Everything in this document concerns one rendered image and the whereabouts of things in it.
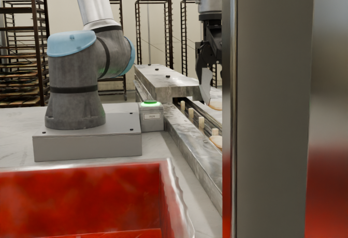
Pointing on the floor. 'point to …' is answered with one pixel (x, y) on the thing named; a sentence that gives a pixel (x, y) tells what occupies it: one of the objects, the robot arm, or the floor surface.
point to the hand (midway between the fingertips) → (217, 100)
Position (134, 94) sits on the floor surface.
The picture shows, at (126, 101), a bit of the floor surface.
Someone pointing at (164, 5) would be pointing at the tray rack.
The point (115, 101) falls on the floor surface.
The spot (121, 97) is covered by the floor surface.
